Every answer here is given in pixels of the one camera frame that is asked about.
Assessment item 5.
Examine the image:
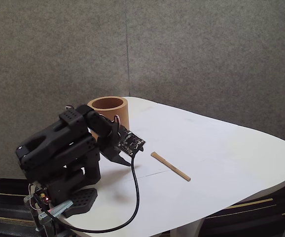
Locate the black camera cable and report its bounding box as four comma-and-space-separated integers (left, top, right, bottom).
34, 154, 141, 234

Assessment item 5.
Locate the brown wooden pen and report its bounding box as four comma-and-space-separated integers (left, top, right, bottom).
150, 152, 191, 183

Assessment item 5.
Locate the grey metal table clamp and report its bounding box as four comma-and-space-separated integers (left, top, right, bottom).
37, 199, 73, 233

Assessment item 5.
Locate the motor controller board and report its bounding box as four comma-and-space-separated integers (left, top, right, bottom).
33, 186, 52, 206

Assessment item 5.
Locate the brown cylindrical pen holder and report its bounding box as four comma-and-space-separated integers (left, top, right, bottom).
87, 96, 130, 142

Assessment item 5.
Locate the bare camera circuit board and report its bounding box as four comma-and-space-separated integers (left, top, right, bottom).
117, 128, 146, 157

